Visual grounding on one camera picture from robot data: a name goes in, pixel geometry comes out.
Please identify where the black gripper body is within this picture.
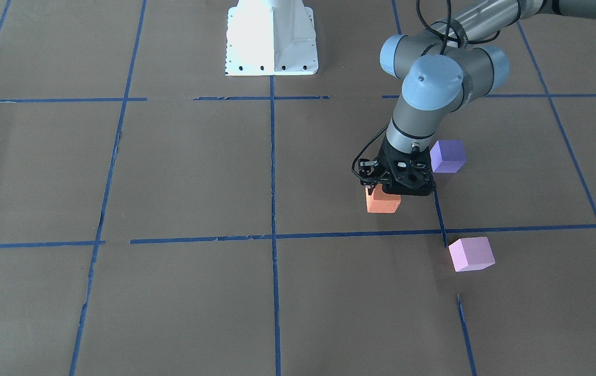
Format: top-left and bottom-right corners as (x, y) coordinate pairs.
(378, 142), (436, 196)

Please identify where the orange foam cube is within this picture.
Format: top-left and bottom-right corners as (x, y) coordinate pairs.
(365, 185), (401, 214)

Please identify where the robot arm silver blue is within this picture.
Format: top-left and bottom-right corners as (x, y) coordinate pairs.
(351, 1), (596, 196)

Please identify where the purple foam cube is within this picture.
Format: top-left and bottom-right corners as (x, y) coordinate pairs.
(430, 139), (467, 173)

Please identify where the pink foam cube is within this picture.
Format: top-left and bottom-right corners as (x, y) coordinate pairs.
(448, 237), (496, 272)

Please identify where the black camera cable arm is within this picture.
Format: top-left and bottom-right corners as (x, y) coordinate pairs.
(351, 0), (502, 181)

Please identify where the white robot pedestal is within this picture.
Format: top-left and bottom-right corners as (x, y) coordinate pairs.
(225, 1), (319, 76)

